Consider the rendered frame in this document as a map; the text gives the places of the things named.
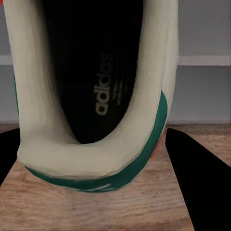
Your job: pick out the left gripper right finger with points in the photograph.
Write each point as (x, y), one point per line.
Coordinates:
(204, 180)

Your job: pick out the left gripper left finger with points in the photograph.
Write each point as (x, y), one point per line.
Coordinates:
(9, 144)

